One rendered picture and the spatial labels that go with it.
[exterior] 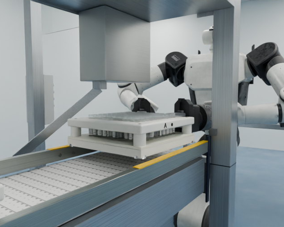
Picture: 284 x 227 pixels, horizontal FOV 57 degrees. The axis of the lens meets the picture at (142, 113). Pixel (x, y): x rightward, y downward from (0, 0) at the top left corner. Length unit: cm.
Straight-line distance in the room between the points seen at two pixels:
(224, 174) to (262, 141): 494
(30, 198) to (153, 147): 26
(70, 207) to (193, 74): 93
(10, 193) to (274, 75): 94
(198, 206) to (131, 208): 66
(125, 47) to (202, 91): 52
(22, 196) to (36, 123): 93
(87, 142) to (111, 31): 31
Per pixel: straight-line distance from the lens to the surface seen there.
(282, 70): 111
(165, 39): 639
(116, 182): 45
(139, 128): 54
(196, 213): 113
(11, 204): 49
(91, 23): 78
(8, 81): 446
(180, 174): 65
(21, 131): 461
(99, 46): 75
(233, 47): 79
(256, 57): 118
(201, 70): 120
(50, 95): 146
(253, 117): 95
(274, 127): 201
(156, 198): 57
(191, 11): 82
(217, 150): 81
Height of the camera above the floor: 112
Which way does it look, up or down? 5 degrees down
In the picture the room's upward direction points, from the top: straight up
